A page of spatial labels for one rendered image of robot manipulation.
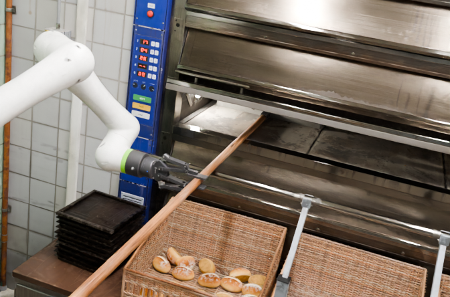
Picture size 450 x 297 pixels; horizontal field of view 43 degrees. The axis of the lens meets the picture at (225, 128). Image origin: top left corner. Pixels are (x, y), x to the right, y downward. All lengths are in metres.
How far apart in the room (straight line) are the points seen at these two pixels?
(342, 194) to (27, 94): 1.38
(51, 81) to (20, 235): 1.66
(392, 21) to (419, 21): 0.10
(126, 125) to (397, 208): 1.16
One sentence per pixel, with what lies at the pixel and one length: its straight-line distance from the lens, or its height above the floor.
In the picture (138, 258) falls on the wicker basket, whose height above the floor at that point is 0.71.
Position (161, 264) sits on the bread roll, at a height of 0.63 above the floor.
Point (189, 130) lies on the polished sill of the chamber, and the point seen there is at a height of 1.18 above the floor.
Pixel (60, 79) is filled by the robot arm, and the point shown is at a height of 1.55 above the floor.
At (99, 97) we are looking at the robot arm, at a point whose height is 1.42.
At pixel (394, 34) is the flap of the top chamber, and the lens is 2.29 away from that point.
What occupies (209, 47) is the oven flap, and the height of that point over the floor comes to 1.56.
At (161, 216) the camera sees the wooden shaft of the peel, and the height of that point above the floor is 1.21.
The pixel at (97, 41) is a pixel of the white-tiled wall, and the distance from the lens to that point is 2.69.
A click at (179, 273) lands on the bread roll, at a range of 2.55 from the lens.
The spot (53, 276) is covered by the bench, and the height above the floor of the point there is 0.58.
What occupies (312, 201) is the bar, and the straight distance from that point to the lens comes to 2.10.
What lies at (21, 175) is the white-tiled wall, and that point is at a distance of 3.14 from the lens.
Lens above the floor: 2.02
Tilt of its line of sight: 18 degrees down
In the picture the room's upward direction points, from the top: 9 degrees clockwise
